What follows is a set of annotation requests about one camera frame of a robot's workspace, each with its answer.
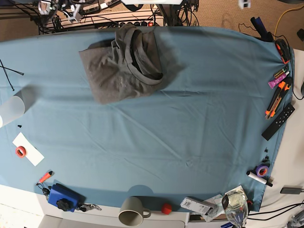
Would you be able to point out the grey T-shirt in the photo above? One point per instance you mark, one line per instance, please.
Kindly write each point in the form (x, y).
(126, 67)

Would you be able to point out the white black marker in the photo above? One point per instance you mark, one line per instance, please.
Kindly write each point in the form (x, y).
(259, 179)

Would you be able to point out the blue clamp block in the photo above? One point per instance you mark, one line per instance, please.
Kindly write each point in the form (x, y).
(63, 198)

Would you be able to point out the clear wine glass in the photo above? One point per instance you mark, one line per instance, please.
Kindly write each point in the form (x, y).
(235, 207)

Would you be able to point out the black remote control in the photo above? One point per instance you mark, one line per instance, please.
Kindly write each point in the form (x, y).
(278, 122)

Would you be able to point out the metal carabiner keys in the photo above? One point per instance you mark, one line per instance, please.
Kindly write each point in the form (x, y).
(87, 207)

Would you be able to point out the frosted plastic cup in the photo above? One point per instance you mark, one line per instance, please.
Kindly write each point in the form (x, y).
(11, 110)

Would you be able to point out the grey ceramic mug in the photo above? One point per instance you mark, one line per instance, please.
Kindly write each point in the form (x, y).
(132, 212)

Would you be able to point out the purple tape roll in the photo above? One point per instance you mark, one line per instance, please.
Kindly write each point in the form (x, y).
(262, 170)

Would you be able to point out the black computer mouse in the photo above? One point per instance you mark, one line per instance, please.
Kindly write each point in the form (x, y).
(302, 89)

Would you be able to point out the blue table cloth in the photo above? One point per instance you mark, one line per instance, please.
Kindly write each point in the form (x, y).
(196, 137)

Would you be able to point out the orange black utility knife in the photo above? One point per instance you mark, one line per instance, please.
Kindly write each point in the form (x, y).
(279, 94)

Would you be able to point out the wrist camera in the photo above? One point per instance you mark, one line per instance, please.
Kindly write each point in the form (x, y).
(243, 4)
(74, 14)

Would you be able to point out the white paper sheet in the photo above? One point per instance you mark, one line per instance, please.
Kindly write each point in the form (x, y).
(33, 155)

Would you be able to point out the black power strip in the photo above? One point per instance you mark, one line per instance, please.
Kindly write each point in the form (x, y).
(145, 23)

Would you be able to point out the orange black tool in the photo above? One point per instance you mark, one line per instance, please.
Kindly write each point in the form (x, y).
(283, 50)

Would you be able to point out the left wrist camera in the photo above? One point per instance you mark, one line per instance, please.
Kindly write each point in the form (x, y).
(243, 4)

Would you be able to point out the red tape roll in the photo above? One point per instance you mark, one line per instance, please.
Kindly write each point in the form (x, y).
(21, 152)

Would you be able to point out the black cable tie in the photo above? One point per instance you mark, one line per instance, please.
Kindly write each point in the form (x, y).
(6, 71)

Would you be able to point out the orange marker pen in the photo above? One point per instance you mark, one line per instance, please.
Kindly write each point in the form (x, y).
(46, 176)

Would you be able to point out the yellow green highlighter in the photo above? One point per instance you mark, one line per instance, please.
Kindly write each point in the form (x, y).
(279, 73)

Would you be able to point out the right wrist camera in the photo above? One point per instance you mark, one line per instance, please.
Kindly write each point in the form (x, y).
(74, 14)

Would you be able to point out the red cube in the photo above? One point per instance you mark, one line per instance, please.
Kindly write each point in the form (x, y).
(166, 208)

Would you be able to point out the white barcode box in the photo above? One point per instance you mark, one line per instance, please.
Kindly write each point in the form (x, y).
(201, 207)

